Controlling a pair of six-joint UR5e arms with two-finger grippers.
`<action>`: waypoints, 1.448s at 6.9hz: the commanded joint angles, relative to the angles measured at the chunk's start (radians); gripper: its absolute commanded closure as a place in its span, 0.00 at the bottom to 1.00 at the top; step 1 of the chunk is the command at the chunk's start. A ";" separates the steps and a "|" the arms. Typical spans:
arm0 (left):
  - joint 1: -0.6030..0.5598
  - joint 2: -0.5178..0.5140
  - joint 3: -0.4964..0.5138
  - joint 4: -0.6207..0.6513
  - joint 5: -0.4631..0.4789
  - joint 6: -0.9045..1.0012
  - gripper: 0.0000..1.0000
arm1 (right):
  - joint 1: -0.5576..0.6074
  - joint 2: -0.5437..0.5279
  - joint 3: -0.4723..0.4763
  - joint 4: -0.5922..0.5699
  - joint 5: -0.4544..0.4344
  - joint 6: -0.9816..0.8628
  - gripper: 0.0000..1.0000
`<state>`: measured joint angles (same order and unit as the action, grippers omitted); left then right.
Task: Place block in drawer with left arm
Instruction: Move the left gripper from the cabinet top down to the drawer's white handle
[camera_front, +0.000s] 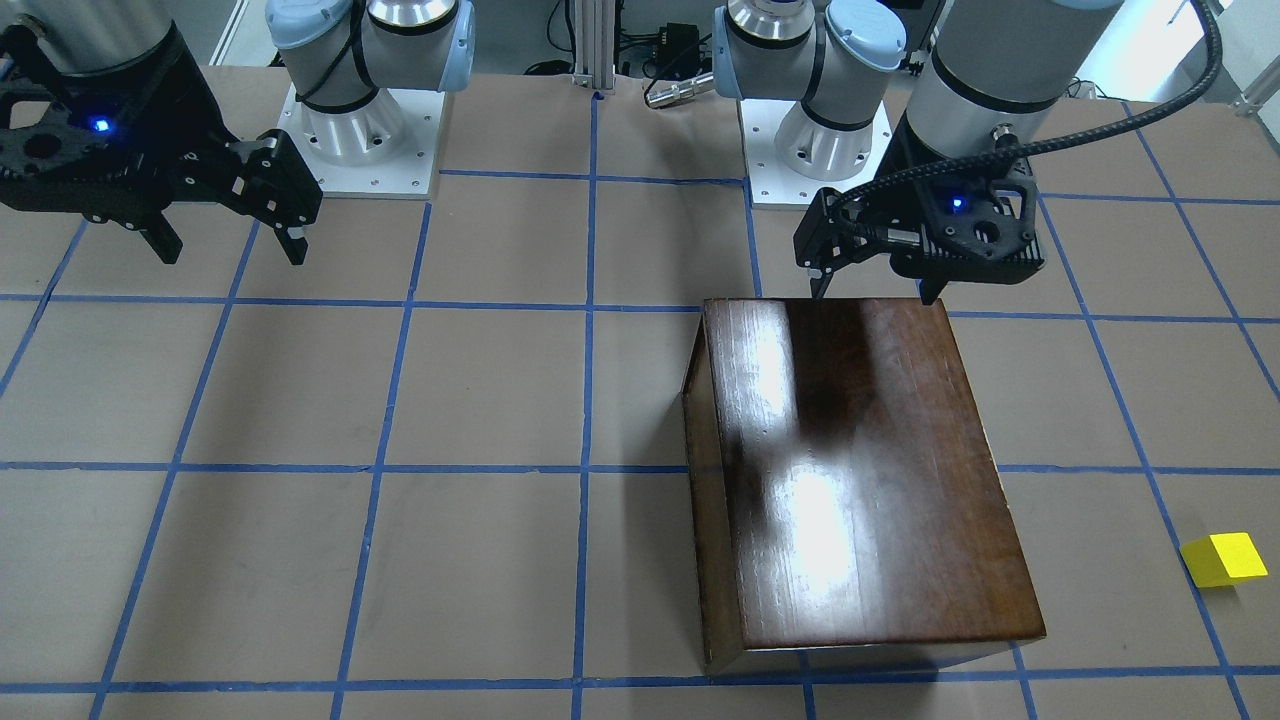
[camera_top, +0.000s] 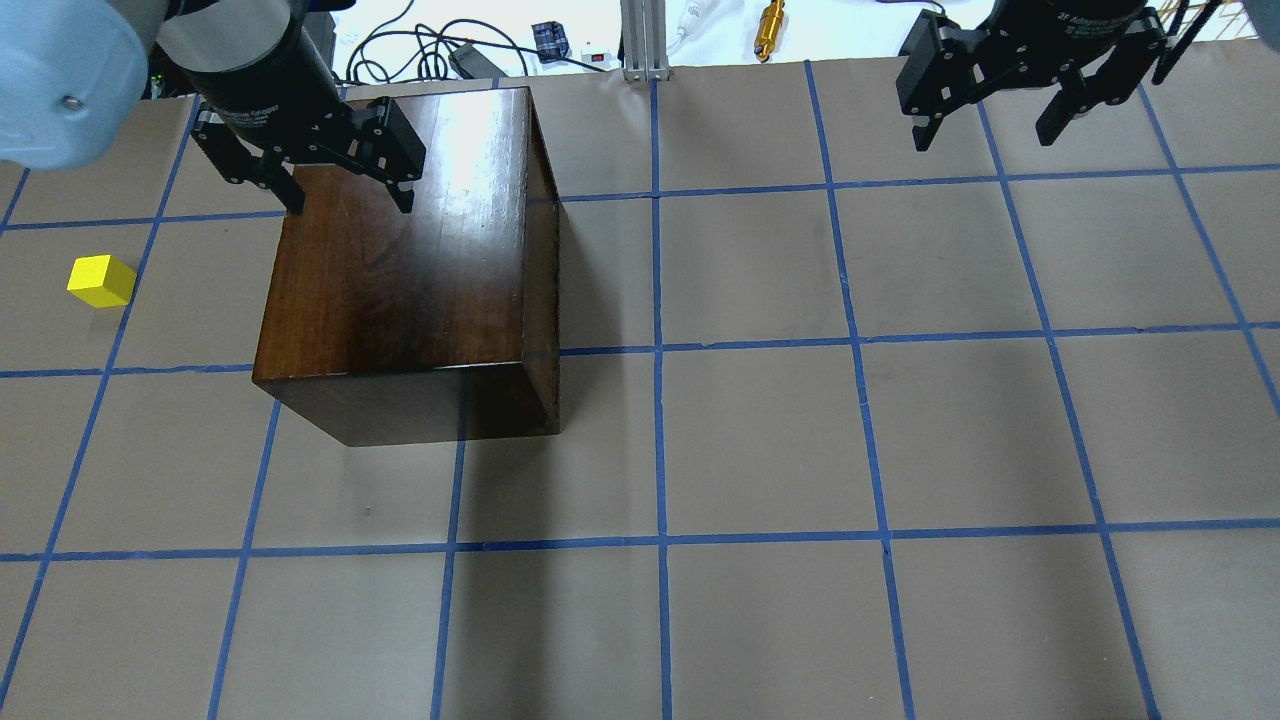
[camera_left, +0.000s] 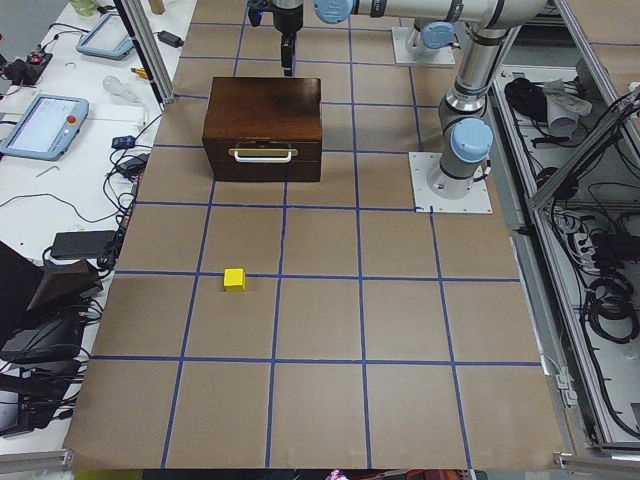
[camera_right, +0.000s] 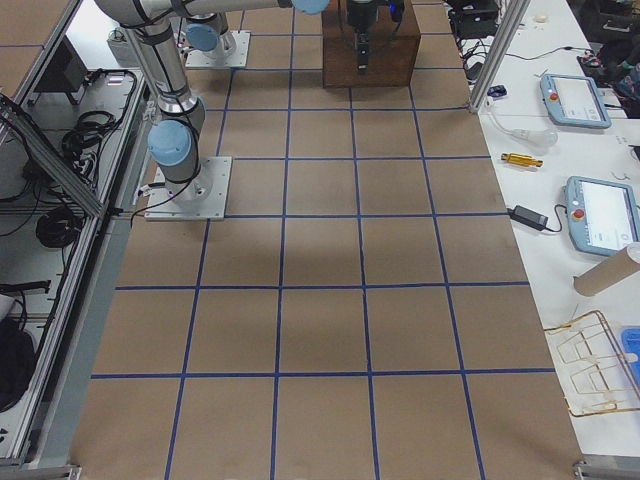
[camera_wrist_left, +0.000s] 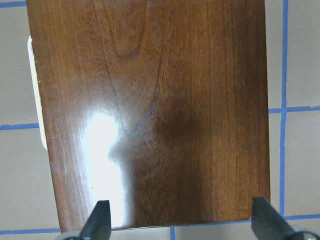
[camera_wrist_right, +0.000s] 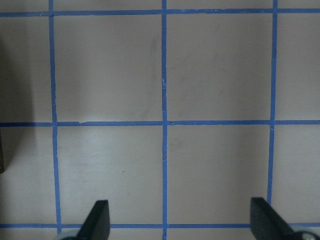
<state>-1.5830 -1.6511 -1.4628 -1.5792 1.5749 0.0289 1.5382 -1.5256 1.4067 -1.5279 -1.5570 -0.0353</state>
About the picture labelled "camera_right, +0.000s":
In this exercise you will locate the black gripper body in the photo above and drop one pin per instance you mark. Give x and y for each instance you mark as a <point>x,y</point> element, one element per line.
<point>359,15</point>

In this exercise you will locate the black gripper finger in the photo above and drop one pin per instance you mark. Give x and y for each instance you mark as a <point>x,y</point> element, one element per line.
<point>362,43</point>

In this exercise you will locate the dark wooden drawer cabinet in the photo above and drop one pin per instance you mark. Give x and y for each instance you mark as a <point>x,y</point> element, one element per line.
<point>394,42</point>

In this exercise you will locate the small blue device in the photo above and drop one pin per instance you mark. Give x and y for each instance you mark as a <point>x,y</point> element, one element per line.
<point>497,91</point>

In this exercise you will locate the gold cylindrical tool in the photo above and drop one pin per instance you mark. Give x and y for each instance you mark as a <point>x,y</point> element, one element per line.
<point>521,160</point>

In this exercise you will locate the clear light bulb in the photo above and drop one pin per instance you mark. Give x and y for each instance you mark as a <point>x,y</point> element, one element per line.
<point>541,139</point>

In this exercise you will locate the far blue teach pendant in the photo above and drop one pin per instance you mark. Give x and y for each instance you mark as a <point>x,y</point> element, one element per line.
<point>574,101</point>

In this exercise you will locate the blue teach pendant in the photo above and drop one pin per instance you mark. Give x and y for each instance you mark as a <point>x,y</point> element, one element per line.
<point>602,216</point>
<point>574,101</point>

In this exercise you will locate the black power adapter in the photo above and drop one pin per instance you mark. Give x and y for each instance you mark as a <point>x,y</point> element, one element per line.
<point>528,217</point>

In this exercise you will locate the near blue teach pendant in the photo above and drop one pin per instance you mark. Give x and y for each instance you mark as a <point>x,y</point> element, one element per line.
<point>602,216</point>

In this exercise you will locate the cardboard tube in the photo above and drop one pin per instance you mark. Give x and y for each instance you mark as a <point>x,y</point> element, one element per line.
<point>609,272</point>

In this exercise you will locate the blue plastic tray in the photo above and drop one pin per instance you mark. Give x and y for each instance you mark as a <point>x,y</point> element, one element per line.
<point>626,346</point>

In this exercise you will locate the aluminium frame post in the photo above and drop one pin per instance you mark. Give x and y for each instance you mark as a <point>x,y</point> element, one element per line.
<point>505,33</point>

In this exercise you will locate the gold wire rack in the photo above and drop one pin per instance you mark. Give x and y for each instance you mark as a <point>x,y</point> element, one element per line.
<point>595,370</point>

